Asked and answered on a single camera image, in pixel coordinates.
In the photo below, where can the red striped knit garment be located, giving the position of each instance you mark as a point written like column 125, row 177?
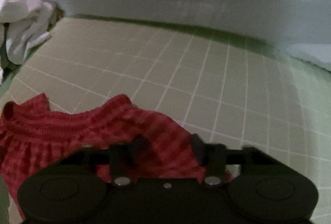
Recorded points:
column 33, row 137

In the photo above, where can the white crumpled clothes pile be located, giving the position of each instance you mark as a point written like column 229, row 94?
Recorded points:
column 28, row 26

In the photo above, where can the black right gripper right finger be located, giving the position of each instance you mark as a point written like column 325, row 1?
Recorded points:
column 215, row 158

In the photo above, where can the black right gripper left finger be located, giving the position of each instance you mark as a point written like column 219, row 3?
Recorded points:
column 117, row 161

